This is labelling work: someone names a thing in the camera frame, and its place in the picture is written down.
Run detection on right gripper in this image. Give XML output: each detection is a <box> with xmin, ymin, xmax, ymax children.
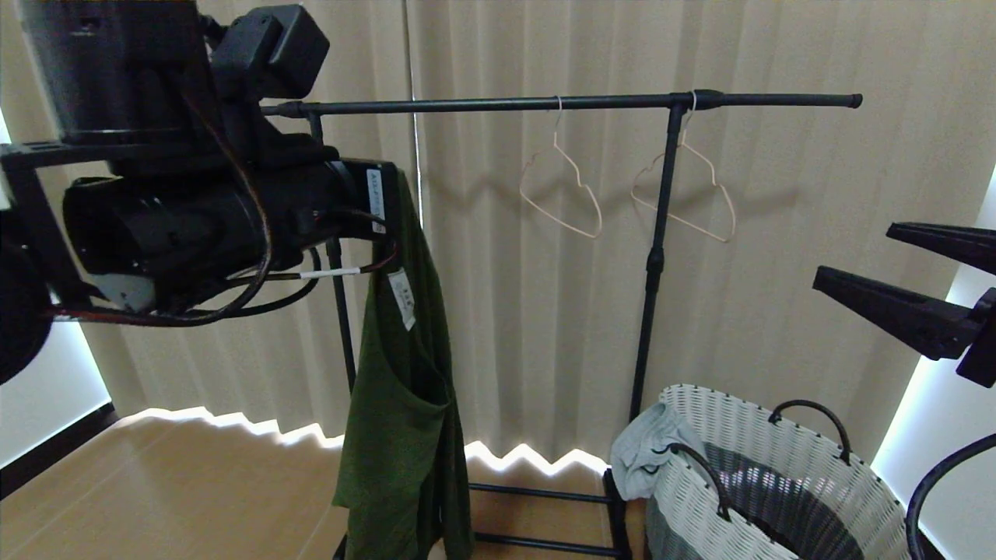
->
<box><xmin>812</xmin><ymin>222</ymin><xmax>996</xmax><ymax>388</ymax></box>

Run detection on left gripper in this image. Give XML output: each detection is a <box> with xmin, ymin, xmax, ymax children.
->
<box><xmin>62</xmin><ymin>158</ymin><xmax>403</xmax><ymax>313</ymax></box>

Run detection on pink clothes hanger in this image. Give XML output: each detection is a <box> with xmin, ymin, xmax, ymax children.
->
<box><xmin>519</xmin><ymin>95</ymin><xmax>604</xmax><ymax>240</ymax></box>
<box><xmin>630</xmin><ymin>92</ymin><xmax>737</xmax><ymax>243</ymax></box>

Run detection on green long-sleeved shirt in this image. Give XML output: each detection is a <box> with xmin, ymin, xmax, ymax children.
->
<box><xmin>333</xmin><ymin>167</ymin><xmax>475</xmax><ymax>560</ymax></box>

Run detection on pale grey shorts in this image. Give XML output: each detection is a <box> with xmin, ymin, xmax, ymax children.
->
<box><xmin>609</xmin><ymin>402</ymin><xmax>705</xmax><ymax>501</ymax></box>

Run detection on black clothes rack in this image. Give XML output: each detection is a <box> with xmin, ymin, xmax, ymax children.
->
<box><xmin>263</xmin><ymin>89</ymin><xmax>863</xmax><ymax>560</ymax></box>

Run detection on white laundry basket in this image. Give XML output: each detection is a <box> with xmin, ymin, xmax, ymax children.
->
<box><xmin>644</xmin><ymin>383</ymin><xmax>911</xmax><ymax>560</ymax></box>

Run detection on beige curtain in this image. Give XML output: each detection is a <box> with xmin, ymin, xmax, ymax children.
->
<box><xmin>0</xmin><ymin>0</ymin><xmax>996</xmax><ymax>477</ymax></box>

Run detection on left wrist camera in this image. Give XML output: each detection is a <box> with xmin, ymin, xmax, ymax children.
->
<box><xmin>209</xmin><ymin>4</ymin><xmax>337</xmax><ymax>168</ymax></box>

